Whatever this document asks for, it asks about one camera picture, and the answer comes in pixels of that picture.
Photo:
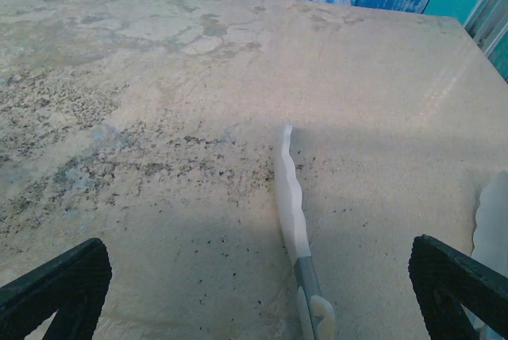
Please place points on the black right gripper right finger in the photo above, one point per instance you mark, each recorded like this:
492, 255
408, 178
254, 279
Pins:
436, 276

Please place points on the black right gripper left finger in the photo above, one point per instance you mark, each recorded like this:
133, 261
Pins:
79, 276

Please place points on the aluminium corner post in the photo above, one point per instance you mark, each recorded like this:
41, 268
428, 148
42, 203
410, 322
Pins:
480, 22

